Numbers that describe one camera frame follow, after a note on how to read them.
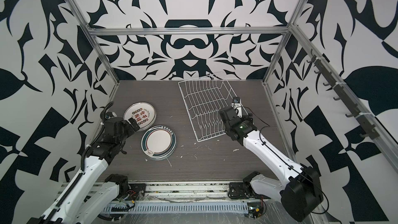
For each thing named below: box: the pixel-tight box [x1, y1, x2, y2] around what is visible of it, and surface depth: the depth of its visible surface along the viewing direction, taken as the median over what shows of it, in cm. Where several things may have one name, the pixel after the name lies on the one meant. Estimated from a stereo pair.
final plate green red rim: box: [140, 125, 177, 161], surface depth 87 cm
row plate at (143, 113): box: [123, 101, 157, 131], surface depth 101 cm
